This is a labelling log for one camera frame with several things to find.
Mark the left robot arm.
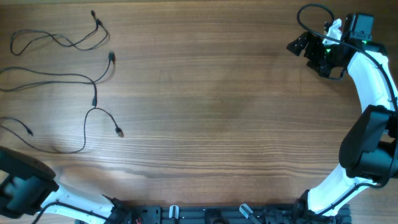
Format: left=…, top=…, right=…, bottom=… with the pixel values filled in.
left=1, top=147, right=132, bottom=223

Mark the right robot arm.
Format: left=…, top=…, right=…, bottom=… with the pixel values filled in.
left=287, top=13, right=397, bottom=223

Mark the right camera cable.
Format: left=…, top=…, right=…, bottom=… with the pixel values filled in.
left=296, top=3, right=398, bottom=217

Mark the camera cable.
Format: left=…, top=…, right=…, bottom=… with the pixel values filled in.
left=296, top=3, right=398, bottom=217
left=30, top=201, right=116, bottom=224

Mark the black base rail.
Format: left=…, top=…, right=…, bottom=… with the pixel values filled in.
left=128, top=204, right=352, bottom=224

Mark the left camera cable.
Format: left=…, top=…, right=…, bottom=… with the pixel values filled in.
left=30, top=201, right=116, bottom=224

